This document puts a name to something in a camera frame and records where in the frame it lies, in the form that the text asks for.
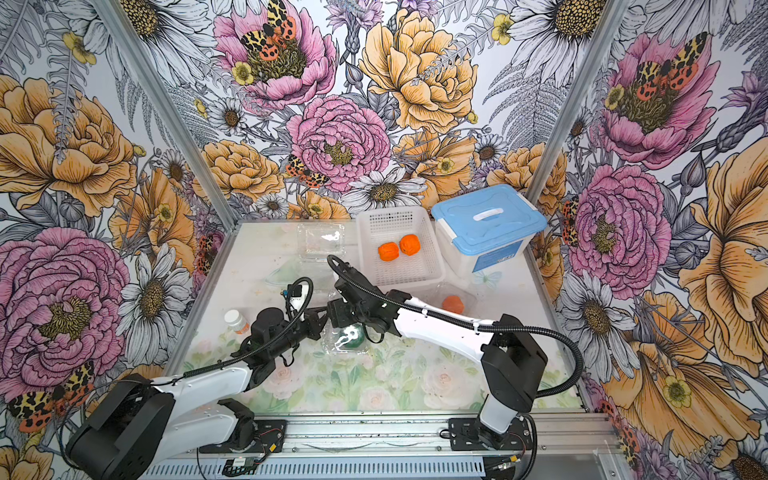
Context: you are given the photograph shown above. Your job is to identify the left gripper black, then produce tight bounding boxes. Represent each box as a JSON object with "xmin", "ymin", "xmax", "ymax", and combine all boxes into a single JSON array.
[{"xmin": 270, "ymin": 306, "xmax": 329, "ymax": 357}]

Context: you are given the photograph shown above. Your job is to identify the green fruit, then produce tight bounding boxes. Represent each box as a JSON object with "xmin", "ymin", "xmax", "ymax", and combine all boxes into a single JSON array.
[{"xmin": 333, "ymin": 326, "xmax": 366, "ymax": 352}]

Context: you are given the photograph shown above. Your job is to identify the orange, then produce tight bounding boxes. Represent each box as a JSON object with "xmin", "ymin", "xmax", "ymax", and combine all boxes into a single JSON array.
[
  {"xmin": 377, "ymin": 242, "xmax": 400, "ymax": 262},
  {"xmin": 399, "ymin": 234, "xmax": 421, "ymax": 256},
  {"xmin": 441, "ymin": 295, "xmax": 465, "ymax": 315}
]

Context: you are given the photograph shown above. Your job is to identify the white perforated plastic basket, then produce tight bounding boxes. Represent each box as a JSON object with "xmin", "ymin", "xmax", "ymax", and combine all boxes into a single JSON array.
[{"xmin": 356, "ymin": 206, "xmax": 446, "ymax": 291}]

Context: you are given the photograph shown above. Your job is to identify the clear clamshell container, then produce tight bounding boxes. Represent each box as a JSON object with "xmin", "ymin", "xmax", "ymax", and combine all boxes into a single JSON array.
[
  {"xmin": 416, "ymin": 282, "xmax": 478, "ymax": 316},
  {"xmin": 265, "ymin": 222, "xmax": 345, "ymax": 298}
]

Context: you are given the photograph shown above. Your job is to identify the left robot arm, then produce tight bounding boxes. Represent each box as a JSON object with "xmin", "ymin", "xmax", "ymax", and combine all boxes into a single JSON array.
[{"xmin": 64, "ymin": 308, "xmax": 327, "ymax": 479}]

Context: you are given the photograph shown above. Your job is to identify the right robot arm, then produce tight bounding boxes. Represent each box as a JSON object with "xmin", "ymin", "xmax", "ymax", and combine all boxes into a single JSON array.
[{"xmin": 328, "ymin": 280, "xmax": 548, "ymax": 450}]

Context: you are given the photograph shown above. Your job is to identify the white pill bottle orange label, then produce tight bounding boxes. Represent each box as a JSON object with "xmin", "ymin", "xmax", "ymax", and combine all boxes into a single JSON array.
[{"xmin": 224, "ymin": 309, "xmax": 250, "ymax": 334}]

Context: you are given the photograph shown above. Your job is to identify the blue lid storage box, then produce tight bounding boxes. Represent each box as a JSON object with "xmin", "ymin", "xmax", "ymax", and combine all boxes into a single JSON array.
[{"xmin": 430, "ymin": 184, "xmax": 547, "ymax": 275}]

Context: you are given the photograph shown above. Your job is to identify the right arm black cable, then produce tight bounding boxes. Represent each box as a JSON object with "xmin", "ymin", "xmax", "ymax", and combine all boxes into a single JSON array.
[{"xmin": 326, "ymin": 254, "xmax": 585, "ymax": 400}]

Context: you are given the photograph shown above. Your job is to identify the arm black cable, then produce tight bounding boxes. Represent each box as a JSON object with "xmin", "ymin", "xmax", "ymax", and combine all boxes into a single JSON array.
[
  {"xmin": 56, "ymin": 277, "xmax": 315, "ymax": 457},
  {"xmin": 326, "ymin": 254, "xmax": 585, "ymax": 400}
]

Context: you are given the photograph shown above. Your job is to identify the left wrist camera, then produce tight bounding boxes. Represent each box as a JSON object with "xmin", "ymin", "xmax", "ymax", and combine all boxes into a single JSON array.
[{"xmin": 284, "ymin": 281, "xmax": 312, "ymax": 309}]

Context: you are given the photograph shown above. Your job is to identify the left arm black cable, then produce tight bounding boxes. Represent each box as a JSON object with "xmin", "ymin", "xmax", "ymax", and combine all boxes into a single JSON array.
[{"xmin": 56, "ymin": 277, "xmax": 315, "ymax": 457}]

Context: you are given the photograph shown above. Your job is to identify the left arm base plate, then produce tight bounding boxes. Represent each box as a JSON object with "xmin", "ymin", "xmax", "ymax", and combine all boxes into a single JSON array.
[{"xmin": 200, "ymin": 419, "xmax": 287, "ymax": 455}]

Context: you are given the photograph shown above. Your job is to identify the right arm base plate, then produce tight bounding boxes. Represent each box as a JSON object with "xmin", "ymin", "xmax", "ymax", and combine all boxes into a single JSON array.
[{"xmin": 440, "ymin": 416, "xmax": 533, "ymax": 452}]

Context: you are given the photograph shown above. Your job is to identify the right aluminium corner post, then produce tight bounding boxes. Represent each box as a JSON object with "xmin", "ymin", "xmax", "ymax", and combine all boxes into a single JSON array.
[{"xmin": 526, "ymin": 0, "xmax": 631, "ymax": 204}]

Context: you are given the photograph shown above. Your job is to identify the aluminium corner post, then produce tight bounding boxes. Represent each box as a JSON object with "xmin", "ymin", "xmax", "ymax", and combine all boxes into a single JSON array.
[
  {"xmin": 526, "ymin": 0, "xmax": 631, "ymax": 204},
  {"xmin": 94, "ymin": 1, "xmax": 239, "ymax": 233}
]

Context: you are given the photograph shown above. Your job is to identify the aluminium front rail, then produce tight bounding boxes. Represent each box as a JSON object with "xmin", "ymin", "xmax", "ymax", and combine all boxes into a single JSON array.
[{"xmin": 138, "ymin": 412, "xmax": 634, "ymax": 479}]

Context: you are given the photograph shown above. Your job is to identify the left aluminium corner post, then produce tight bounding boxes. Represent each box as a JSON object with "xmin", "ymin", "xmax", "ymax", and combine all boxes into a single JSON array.
[{"xmin": 94, "ymin": 1, "xmax": 239, "ymax": 233}]

